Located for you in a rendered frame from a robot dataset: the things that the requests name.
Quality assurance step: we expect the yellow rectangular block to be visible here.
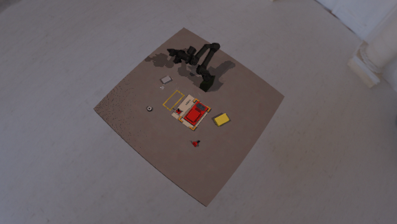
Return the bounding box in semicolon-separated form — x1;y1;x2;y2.
214;113;229;126

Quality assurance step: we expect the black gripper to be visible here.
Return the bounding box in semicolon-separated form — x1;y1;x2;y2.
167;49;186;59

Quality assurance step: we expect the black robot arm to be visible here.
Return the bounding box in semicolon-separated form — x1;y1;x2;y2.
173;43;220;82

